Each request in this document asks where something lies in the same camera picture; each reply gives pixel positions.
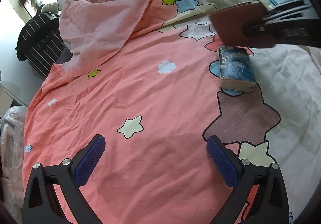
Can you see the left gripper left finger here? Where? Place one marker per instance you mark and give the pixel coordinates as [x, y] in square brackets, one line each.
[41, 204]

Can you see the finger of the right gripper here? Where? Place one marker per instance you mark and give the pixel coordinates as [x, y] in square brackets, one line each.
[274, 14]
[258, 28]

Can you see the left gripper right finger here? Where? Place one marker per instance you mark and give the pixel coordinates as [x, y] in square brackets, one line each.
[259, 194]

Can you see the maroon zip case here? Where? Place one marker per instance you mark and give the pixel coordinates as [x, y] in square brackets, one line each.
[233, 24]

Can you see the blue starry night book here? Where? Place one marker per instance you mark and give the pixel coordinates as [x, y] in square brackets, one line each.
[235, 69]

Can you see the clear plastic storage bag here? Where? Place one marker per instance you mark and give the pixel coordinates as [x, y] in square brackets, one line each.
[12, 153]

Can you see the cartoon star bed quilt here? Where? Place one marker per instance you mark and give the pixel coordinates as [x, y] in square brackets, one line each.
[159, 98]

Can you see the pink crumpled sheet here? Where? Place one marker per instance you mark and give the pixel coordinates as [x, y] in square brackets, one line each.
[96, 30]

